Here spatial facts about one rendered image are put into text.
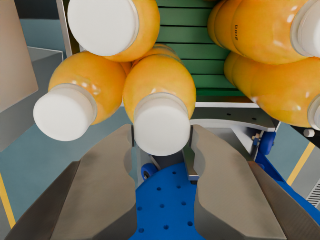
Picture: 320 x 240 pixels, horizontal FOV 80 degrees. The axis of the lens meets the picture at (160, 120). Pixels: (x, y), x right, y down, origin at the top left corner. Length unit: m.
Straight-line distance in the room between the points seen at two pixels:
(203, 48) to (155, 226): 0.28
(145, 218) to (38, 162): 1.63
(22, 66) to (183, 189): 0.26
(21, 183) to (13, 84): 1.87
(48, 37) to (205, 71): 1.15
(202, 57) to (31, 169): 1.76
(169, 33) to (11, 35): 0.21
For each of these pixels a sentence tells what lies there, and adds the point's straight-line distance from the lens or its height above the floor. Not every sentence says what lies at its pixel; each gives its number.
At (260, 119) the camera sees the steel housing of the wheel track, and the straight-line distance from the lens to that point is 0.39.
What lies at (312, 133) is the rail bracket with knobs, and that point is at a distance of 0.39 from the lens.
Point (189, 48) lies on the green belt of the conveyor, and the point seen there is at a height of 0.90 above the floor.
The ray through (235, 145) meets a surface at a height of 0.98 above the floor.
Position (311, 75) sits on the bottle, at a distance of 0.22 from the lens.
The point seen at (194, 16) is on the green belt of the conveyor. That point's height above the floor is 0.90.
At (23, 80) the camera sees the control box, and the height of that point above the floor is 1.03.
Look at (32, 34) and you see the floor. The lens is 1.43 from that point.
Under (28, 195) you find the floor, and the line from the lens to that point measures 2.18.
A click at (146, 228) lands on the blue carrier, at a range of 0.27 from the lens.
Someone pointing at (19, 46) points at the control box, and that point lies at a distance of 0.27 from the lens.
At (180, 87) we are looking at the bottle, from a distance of 0.15.
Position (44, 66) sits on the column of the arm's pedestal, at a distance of 1.17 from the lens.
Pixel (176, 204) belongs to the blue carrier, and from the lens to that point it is 0.30.
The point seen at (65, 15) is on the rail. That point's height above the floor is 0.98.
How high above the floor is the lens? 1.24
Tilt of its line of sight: 63 degrees down
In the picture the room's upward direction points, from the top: 177 degrees clockwise
